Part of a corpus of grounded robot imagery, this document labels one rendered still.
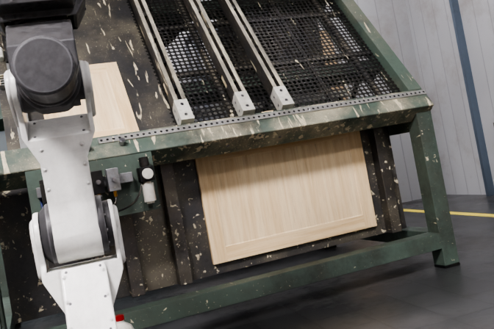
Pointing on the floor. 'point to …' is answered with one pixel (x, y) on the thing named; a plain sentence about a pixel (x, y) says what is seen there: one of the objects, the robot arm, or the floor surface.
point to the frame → (371, 138)
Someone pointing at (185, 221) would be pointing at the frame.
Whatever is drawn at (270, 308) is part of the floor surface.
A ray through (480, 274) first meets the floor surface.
